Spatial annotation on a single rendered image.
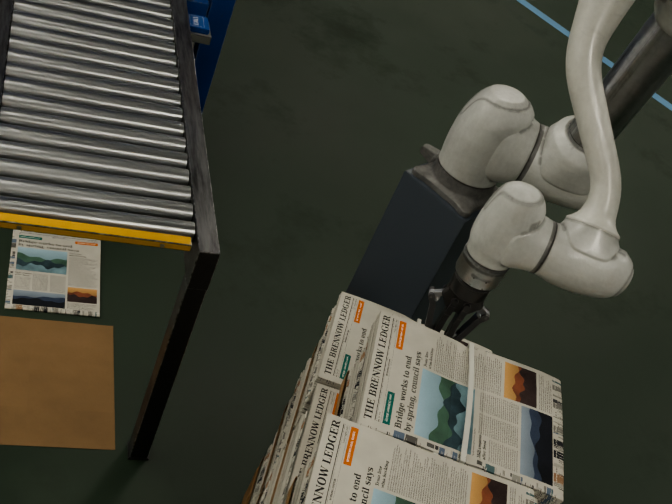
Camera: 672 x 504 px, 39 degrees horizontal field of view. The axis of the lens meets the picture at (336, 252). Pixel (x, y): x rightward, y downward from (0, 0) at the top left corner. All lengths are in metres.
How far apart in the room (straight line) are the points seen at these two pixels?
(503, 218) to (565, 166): 0.52
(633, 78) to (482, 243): 0.50
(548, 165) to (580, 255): 0.51
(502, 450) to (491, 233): 0.37
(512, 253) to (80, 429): 1.48
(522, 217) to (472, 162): 0.56
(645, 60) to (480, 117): 0.41
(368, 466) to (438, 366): 0.30
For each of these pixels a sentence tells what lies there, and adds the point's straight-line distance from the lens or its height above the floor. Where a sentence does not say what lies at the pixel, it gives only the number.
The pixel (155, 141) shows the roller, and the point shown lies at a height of 0.79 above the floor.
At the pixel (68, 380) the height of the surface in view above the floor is 0.00.
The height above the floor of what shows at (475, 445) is 1.06.
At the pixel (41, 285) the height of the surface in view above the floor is 0.01.
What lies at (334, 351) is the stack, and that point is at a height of 0.83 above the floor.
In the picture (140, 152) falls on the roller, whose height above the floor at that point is 0.80.
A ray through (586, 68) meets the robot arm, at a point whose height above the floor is 1.55.
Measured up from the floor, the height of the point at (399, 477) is 1.07.
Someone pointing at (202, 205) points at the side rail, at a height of 0.80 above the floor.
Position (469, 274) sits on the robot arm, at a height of 1.19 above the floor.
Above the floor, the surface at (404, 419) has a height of 1.06.
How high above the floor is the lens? 2.20
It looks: 38 degrees down
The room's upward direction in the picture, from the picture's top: 25 degrees clockwise
